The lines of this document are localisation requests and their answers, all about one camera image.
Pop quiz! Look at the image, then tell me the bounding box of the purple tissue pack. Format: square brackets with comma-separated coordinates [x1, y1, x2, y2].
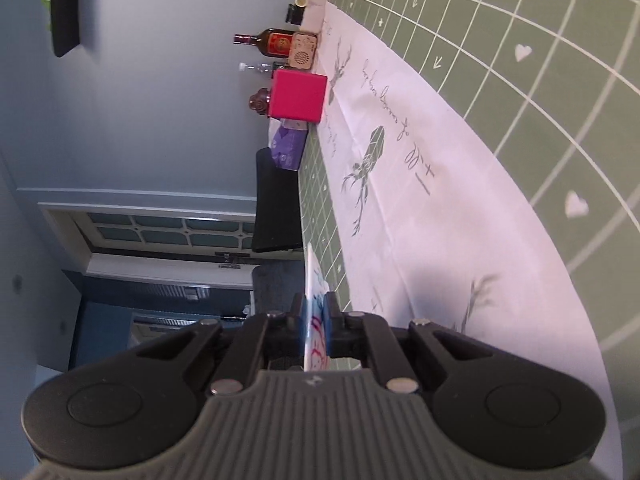
[270, 120, 308, 170]

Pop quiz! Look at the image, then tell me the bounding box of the brown rose ornament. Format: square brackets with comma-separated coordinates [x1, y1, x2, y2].
[248, 87, 273, 117]

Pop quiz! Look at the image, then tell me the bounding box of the white printed table runner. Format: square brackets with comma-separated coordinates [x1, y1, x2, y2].
[315, 2, 608, 396]

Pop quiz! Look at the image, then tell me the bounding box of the amber liquor bottle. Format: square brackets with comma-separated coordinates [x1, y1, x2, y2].
[234, 28, 301, 58]

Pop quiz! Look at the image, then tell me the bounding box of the small wooden radio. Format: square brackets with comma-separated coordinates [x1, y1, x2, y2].
[287, 31, 319, 70]

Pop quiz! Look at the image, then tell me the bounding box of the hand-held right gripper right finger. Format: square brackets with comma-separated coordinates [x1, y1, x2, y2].
[322, 292, 506, 393]

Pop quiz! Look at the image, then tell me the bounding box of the white glass-panel door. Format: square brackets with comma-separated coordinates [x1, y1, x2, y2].
[39, 202, 258, 291]

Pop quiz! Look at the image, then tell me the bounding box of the green checked tablecloth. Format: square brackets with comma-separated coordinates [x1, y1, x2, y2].
[298, 0, 640, 426]

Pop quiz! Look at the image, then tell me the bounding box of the pink box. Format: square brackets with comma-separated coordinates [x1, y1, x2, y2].
[269, 69, 328, 124]

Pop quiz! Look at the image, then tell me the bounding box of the wide black chair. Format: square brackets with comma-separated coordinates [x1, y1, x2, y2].
[250, 264, 307, 318]

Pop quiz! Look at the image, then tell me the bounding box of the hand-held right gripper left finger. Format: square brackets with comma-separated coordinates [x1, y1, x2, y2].
[135, 294, 306, 395]

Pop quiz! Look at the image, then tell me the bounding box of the painted white plate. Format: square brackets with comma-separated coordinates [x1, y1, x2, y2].
[300, 242, 333, 373]

